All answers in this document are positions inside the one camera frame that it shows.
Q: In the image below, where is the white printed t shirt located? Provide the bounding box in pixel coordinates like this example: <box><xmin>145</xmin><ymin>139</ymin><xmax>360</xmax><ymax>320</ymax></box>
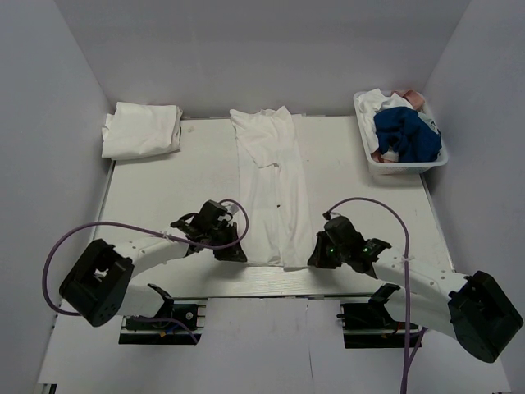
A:
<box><xmin>358</xmin><ymin>89</ymin><xmax>441</xmax><ymax>163</ymax></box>

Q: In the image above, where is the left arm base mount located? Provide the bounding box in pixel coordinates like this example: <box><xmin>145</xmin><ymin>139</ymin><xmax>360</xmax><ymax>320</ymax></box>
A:
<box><xmin>118</xmin><ymin>300</ymin><xmax>207</xmax><ymax>346</ymax></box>

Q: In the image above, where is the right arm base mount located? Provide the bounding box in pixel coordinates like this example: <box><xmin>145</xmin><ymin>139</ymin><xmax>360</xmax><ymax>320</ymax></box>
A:
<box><xmin>336</xmin><ymin>297</ymin><xmax>405</xmax><ymax>350</ymax></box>

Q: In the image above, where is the white plastic basket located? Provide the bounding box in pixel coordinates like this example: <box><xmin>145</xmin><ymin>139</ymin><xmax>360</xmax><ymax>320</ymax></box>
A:
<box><xmin>354</xmin><ymin>91</ymin><xmax>449</xmax><ymax>175</ymax></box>

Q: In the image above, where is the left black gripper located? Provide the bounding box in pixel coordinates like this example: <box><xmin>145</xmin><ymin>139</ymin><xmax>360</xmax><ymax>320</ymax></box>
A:
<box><xmin>206</xmin><ymin>222</ymin><xmax>247</xmax><ymax>262</ymax></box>

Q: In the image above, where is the blue t shirt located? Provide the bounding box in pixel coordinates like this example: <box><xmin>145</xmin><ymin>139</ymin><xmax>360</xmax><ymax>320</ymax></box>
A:
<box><xmin>373</xmin><ymin>107</ymin><xmax>442</xmax><ymax>163</ymax></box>

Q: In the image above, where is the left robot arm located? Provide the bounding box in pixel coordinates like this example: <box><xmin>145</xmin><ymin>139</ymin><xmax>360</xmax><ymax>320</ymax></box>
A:
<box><xmin>59</xmin><ymin>199</ymin><xmax>247</xmax><ymax>329</ymax></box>

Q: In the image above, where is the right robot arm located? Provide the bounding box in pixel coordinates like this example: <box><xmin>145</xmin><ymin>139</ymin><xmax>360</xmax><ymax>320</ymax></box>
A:
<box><xmin>308</xmin><ymin>213</ymin><xmax>523</xmax><ymax>363</ymax></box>

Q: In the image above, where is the folded white t shirt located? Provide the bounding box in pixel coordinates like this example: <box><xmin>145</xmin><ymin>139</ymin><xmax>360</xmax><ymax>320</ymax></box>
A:
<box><xmin>102</xmin><ymin>102</ymin><xmax>183</xmax><ymax>161</ymax></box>

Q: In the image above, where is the pink t shirt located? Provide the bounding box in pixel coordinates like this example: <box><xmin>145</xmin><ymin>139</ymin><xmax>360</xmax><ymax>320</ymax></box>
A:
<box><xmin>391</xmin><ymin>89</ymin><xmax>426</xmax><ymax>112</ymax></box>

